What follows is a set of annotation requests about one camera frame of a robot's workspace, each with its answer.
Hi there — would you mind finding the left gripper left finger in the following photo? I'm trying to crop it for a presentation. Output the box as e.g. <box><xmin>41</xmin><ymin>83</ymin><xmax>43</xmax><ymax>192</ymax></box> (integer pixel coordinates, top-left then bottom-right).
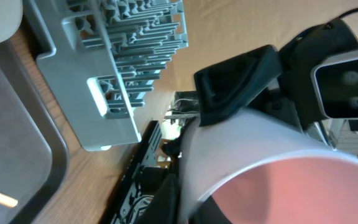
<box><xmin>137</xmin><ymin>174</ymin><xmax>179</xmax><ymax>224</ymax></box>

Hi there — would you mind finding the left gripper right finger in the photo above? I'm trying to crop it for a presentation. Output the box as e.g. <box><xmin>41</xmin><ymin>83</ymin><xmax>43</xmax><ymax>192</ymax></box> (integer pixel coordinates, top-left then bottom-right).
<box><xmin>194</xmin><ymin>197</ymin><xmax>231</xmax><ymax>224</ymax></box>

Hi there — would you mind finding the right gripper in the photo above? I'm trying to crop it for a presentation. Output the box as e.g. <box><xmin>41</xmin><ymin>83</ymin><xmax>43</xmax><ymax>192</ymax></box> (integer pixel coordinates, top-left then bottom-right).
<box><xmin>194</xmin><ymin>19</ymin><xmax>358</xmax><ymax>129</ymax></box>

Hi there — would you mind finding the white cup pink inside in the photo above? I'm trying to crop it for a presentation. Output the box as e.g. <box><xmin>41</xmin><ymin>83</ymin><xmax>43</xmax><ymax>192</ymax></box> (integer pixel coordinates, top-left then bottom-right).
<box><xmin>177</xmin><ymin>110</ymin><xmax>358</xmax><ymax>223</ymax></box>

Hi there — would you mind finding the grey dishwasher rack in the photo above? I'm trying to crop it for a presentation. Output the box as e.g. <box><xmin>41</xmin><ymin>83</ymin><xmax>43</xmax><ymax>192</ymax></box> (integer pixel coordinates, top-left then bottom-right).
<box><xmin>23</xmin><ymin>0</ymin><xmax>188</xmax><ymax>151</ymax></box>

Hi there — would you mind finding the brown serving tray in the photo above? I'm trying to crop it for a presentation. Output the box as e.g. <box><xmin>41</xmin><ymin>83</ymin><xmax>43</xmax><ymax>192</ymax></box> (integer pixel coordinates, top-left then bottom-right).
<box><xmin>0</xmin><ymin>41</ymin><xmax>68</xmax><ymax>223</ymax></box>

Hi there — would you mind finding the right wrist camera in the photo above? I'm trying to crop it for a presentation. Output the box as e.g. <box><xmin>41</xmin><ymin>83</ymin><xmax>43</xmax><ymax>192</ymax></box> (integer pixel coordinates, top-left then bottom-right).
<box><xmin>310</xmin><ymin>49</ymin><xmax>358</xmax><ymax>119</ymax></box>

